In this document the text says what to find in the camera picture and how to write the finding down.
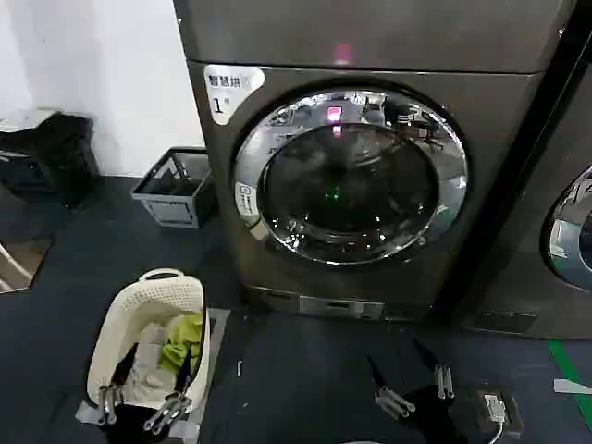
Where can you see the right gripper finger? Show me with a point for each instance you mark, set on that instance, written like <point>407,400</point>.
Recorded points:
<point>390,398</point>
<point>444,381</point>

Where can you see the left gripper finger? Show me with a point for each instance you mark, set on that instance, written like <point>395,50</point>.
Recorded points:
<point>111,398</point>
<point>178,395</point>

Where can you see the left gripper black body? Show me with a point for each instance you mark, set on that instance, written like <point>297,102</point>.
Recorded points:
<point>134,432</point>

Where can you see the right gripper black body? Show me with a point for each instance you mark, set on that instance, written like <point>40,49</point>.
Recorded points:
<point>437,418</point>

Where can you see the white garment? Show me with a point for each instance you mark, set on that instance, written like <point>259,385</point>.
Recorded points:
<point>148,365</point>

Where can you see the green garment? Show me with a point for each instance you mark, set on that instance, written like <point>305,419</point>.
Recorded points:
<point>182,337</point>

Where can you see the white perforated laundry basket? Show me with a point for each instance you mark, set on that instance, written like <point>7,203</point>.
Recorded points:
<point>139,300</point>

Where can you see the green floor tape strip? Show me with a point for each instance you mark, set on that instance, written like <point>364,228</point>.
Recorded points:
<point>562,358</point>

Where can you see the grey dryer with label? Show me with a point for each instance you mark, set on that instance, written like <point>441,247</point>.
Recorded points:
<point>518,277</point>

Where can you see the white floor tape piece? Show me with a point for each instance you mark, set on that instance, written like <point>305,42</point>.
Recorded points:
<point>573,386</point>

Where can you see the grey plastic crate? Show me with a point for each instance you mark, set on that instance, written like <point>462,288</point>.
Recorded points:
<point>173,208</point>

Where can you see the round door with white label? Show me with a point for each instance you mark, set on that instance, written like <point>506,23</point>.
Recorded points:
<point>571,240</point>

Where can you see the small white door sticker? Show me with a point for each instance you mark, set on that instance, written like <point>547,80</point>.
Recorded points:
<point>246,199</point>

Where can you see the round chrome glass dryer door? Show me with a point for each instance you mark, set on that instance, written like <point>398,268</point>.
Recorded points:
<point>347,185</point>

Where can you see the white number sticker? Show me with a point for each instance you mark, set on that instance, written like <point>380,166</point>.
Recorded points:
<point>231,88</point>

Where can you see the grey front-load dryer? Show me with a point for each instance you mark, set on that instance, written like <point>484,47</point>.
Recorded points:
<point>416,28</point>

